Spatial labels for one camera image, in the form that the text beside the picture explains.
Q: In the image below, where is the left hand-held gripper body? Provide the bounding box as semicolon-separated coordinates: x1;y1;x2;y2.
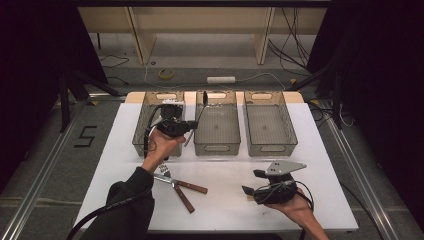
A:
156;98;188;138

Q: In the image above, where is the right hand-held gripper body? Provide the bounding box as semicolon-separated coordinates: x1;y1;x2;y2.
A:
253;160;308;205

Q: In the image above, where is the transparent grey storage bin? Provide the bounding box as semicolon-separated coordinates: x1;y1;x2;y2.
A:
193;90;242;157
243;90;299;158
132;91;185;157

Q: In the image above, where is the metal spoon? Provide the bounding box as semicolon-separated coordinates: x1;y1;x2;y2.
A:
184;90;209;148

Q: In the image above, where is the person's right hand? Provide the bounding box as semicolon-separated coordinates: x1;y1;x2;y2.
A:
265;188;315;223

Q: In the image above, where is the person's left hand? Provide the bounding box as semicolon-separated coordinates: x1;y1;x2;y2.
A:
141;128;187;173

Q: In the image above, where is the wooden table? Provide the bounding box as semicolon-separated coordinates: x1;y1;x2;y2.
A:
124;90;305;104

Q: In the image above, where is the yellow tape roll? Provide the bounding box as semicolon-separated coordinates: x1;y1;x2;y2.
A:
158;68;175;80

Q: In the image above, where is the white power strip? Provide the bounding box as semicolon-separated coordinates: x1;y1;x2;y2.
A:
206;76;236;85

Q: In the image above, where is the white board sheet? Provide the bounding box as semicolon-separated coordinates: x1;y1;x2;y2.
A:
73;102;359;233

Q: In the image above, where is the light wooden shelf unit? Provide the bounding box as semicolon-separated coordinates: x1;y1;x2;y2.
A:
77;6;328;66

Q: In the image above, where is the black metal stand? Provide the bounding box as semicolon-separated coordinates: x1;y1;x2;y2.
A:
58;66;123;133
286;63;344;129

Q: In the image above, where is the dark curtain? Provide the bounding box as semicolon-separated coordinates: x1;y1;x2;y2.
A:
0;0;108;188
308;0;424;231

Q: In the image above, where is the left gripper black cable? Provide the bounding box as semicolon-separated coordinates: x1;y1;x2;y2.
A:
65;104;163;240

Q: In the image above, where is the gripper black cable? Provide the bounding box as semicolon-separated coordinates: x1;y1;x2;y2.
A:
65;104;163;240
293;179;316;213

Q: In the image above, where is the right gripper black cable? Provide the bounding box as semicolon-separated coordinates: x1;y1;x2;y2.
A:
293;179;316;213

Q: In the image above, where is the white power cable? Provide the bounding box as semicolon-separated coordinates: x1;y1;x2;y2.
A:
143;63;288;91

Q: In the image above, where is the thin black floor cable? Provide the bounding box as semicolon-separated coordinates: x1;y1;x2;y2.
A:
99;54;130;69

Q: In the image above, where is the tangle of floor cables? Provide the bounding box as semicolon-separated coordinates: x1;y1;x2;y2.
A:
308;99;354;128

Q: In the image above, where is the thick black floor cable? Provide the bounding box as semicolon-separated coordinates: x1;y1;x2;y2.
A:
339;181;384;240

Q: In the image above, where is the aluminium floor rail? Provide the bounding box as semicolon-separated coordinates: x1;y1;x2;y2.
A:
0;99;88;240
324;116;398;240

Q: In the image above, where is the black frame bar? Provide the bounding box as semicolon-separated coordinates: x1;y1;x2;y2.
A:
76;0;334;8

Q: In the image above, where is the bundle of black cables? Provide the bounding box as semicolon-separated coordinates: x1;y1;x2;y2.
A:
268;7;311;73

